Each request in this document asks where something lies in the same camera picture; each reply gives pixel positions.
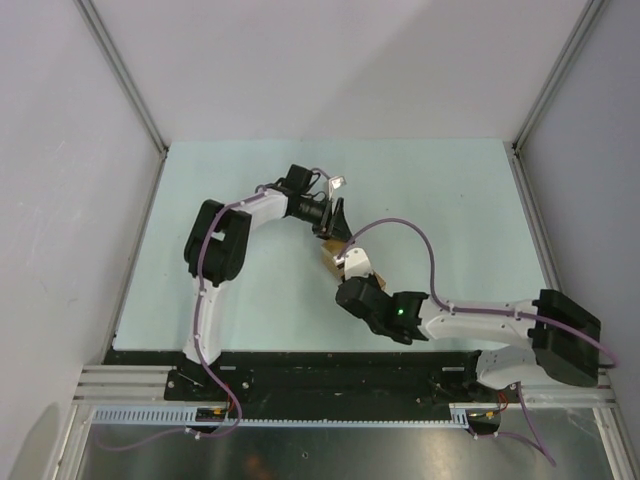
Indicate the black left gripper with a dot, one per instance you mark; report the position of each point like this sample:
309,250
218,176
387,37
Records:
339,228

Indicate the brown cardboard express box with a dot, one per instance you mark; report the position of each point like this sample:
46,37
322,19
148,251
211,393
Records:
332,247

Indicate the right aluminium frame post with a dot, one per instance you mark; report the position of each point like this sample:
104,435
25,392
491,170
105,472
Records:
584,26

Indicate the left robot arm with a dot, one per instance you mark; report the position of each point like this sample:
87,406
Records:
216,247

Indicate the left aluminium frame post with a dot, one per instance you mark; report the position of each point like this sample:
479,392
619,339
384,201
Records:
114,60

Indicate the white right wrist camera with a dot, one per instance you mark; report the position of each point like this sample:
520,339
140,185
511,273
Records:
353,263

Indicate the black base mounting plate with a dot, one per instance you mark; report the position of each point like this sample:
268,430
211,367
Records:
326,386

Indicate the aluminium frame post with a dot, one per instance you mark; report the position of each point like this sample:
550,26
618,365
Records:
114,60
584,26

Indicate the aluminium front rail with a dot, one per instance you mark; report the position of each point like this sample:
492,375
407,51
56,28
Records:
121,385

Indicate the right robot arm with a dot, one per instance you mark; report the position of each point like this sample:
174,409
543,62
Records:
550,337

